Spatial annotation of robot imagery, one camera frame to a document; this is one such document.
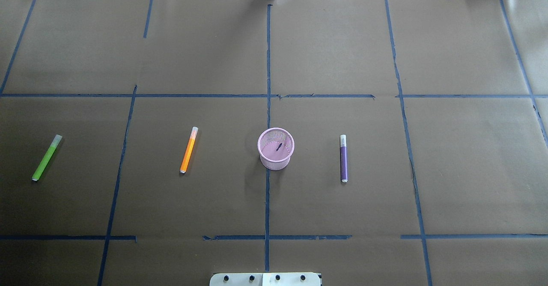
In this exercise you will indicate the purple highlighter pen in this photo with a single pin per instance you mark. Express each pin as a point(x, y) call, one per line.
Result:
point(343, 159)

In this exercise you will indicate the orange highlighter pen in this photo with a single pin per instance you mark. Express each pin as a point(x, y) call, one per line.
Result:
point(188, 151)

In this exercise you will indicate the green highlighter pen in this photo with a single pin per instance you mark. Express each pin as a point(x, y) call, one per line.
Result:
point(46, 158)

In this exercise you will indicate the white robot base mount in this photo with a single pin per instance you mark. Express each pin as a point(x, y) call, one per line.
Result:
point(267, 279)

